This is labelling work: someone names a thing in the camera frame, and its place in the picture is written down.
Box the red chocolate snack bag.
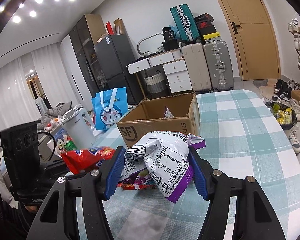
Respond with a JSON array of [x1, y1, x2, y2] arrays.
[[61, 146, 115, 174]]

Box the red cone snack bag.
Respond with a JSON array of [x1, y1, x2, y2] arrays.
[[117, 169, 157, 190]]

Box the white purple snack bag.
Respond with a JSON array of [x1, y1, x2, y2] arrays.
[[119, 131, 205, 203]]

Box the white noodle snack bag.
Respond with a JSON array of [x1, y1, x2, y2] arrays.
[[163, 107, 174, 119]]

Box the left hand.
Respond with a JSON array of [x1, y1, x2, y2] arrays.
[[25, 205, 40, 213]]

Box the plaid tablecloth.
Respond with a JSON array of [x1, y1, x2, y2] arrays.
[[103, 89, 300, 239]]

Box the SF cardboard box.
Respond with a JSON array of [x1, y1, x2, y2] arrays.
[[117, 93, 200, 148]]

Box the blue Doraemon tote bag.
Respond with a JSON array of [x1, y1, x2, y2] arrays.
[[91, 87, 128, 130]]

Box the black trash bin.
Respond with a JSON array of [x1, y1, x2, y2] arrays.
[[266, 101, 297, 131]]

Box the white drawer desk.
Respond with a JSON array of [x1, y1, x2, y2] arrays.
[[127, 49, 193, 93]]

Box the woven basket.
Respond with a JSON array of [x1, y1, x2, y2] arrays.
[[144, 72, 167, 94]]

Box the silver suitcase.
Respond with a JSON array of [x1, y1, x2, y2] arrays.
[[203, 41, 234, 91]]

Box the beige suitcase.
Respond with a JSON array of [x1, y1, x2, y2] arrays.
[[181, 43, 212, 92]]

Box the black refrigerator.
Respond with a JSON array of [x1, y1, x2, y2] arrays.
[[94, 34, 143, 105]]

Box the black bag on desk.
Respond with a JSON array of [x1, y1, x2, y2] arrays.
[[161, 25, 180, 51]]

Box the wooden door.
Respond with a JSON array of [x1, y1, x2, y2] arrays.
[[218, 0, 281, 80]]

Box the dark glass cabinet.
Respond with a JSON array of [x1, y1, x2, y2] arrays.
[[69, 14, 108, 97]]

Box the stacked shoe boxes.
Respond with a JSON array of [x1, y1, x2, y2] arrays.
[[194, 13, 221, 43]]

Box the teal suitcase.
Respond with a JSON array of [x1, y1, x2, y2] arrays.
[[170, 4, 202, 43]]

